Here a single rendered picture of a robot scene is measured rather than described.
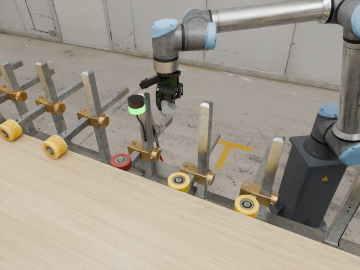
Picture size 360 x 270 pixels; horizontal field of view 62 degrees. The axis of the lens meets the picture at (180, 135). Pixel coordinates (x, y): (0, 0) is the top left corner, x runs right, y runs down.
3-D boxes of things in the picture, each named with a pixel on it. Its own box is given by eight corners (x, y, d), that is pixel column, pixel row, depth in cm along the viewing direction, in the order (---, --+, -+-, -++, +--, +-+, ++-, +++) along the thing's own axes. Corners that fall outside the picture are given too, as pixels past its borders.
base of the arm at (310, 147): (297, 140, 172) (301, 126, 166) (328, 136, 174) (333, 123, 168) (312, 162, 157) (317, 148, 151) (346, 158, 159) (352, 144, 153)
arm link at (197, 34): (213, 16, 105) (178, 17, 104) (220, 27, 96) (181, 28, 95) (211, 42, 111) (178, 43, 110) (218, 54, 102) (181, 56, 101)
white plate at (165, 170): (135, 166, 141) (133, 150, 135) (185, 184, 132) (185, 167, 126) (135, 167, 141) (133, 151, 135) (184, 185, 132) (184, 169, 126)
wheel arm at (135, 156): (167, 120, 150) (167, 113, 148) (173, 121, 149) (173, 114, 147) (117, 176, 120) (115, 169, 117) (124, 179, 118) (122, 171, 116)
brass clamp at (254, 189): (242, 187, 118) (244, 178, 115) (277, 199, 113) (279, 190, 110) (238, 198, 114) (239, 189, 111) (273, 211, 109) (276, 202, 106)
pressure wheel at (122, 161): (121, 170, 126) (118, 149, 119) (137, 175, 123) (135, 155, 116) (110, 182, 120) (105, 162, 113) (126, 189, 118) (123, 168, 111)
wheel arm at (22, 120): (85, 81, 161) (83, 75, 159) (90, 82, 160) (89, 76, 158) (7, 132, 126) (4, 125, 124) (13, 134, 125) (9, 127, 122)
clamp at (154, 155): (134, 148, 134) (133, 139, 130) (160, 157, 129) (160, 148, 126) (127, 156, 130) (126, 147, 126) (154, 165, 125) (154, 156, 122)
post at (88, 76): (106, 158, 147) (86, 68, 117) (111, 160, 146) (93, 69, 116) (101, 162, 144) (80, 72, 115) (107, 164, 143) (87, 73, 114)
